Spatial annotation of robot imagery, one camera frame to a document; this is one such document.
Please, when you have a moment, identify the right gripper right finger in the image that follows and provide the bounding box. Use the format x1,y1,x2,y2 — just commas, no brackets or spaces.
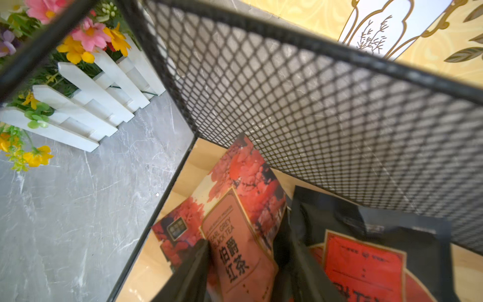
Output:
288,211,345,302

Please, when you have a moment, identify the flower bouquet white fence planter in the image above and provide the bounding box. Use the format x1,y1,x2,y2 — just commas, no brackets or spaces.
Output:
1,1,165,172

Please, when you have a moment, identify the black wire two-tier shelf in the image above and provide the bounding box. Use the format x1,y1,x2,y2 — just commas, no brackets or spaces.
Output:
1,1,482,301

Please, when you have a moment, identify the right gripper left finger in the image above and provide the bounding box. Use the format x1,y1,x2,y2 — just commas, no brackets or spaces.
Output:
151,239,210,302

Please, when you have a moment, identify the black red tea bag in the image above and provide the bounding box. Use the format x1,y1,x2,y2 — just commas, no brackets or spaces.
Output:
272,186,458,301

